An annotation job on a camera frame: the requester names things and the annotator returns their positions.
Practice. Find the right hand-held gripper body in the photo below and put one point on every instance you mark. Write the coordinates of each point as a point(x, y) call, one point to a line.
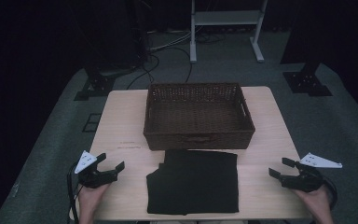
point(304, 182)

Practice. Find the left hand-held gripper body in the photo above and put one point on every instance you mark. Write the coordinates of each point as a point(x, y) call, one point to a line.
point(90, 179)

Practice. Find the person's left hand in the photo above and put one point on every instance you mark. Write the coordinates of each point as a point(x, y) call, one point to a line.
point(90, 197)

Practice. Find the white metal stand frame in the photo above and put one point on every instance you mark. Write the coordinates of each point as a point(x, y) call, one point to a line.
point(225, 18)

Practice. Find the person's right hand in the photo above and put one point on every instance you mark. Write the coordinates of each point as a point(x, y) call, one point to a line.
point(315, 199)

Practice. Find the black cloth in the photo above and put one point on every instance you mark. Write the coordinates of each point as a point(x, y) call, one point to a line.
point(194, 183)

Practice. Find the brown wicker basket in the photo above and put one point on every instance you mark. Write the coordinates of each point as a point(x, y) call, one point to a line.
point(197, 118)

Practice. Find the black stand with square base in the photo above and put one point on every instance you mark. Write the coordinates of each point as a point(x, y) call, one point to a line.
point(307, 82)

